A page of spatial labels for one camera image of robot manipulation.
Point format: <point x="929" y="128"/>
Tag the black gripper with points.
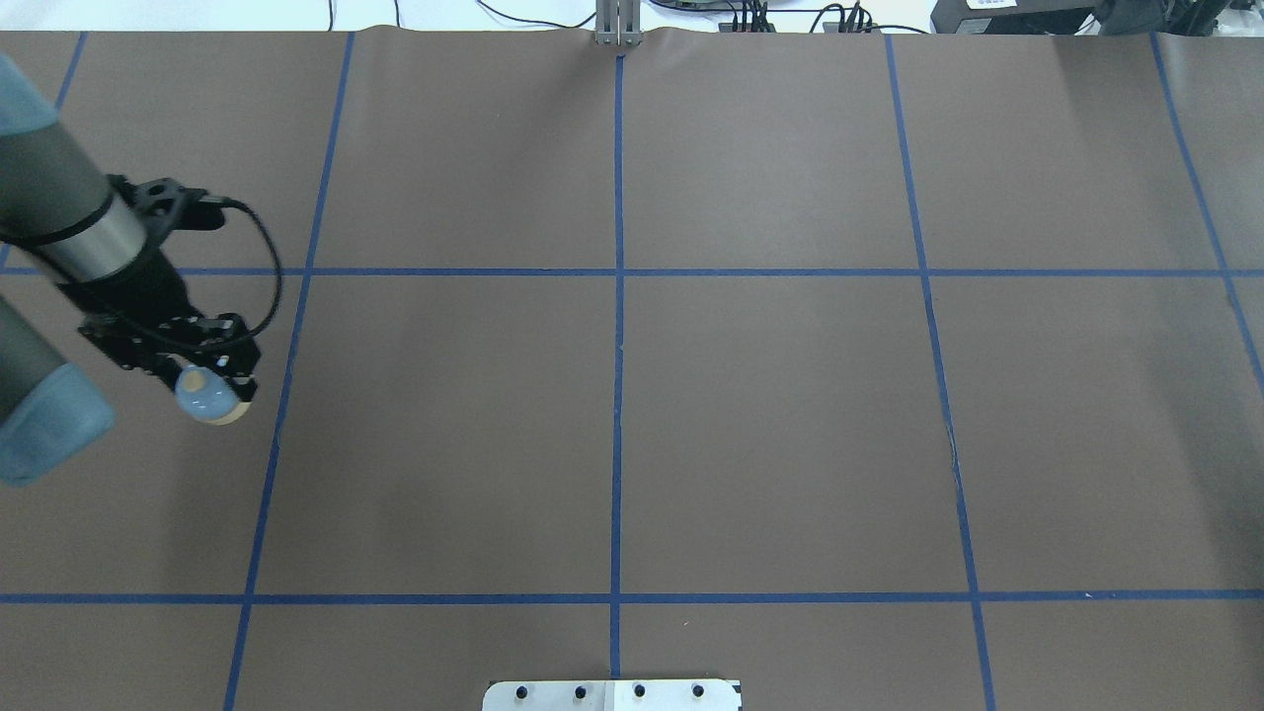
<point x="125" y="297"/>

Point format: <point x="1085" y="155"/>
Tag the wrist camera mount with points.
<point x="165" y="205"/>

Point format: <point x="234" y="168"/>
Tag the white camera mast base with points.
<point x="615" y="694"/>

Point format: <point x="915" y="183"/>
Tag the usb hub with cables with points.
<point x="789" y="16"/>

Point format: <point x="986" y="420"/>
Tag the blue wooden call bell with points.
<point x="208" y="398"/>

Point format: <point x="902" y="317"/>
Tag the aluminium frame post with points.
<point x="617" y="23"/>

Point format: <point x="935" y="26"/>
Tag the black power box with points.
<point x="1011" y="18"/>

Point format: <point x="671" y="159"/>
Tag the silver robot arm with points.
<point x="99" y="240"/>

